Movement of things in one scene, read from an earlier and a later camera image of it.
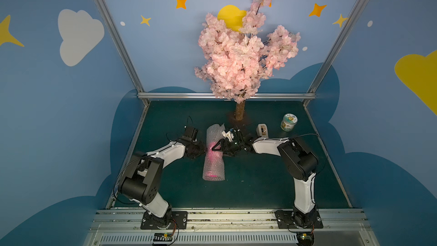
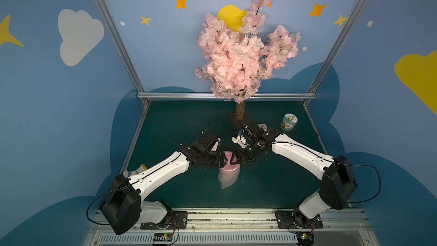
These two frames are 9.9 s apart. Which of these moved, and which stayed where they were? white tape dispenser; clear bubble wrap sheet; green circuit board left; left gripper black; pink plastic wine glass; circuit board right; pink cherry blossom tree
Moved: left gripper black; clear bubble wrap sheet; pink plastic wine glass
Stayed: pink cherry blossom tree; white tape dispenser; green circuit board left; circuit board right
